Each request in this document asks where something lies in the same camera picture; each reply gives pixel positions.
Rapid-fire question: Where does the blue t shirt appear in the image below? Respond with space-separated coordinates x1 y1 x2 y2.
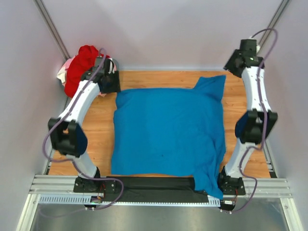
111 75 226 199

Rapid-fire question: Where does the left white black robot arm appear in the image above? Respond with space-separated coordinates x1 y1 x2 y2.
45 55 121 193

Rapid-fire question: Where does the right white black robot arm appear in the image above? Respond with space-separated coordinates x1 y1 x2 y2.
217 38 278 194

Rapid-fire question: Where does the grey laundry basket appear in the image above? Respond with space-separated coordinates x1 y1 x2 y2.
113 58 120 71

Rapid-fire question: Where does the red t shirt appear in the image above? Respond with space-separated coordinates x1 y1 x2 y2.
64 45 98 98

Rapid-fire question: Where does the pink t shirt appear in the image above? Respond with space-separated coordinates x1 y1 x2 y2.
63 57 74 71

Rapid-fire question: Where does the white t shirt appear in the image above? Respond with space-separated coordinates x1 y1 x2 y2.
56 66 67 85

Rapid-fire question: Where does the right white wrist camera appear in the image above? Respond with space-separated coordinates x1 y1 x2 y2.
249 36 262 51

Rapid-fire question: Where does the right aluminium corner post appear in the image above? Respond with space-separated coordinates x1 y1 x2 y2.
259 0 291 49

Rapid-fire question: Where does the aluminium corner post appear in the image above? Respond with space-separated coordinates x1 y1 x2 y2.
259 0 291 49
33 0 70 60

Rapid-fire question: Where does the left aluminium corner post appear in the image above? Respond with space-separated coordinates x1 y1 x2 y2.
33 0 70 60

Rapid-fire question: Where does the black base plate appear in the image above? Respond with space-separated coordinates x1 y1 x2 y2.
73 176 246 205

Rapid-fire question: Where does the grey slotted cable duct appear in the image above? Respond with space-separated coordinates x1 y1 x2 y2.
38 194 220 207

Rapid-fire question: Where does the aluminium frame rail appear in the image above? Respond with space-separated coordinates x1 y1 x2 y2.
29 175 293 198

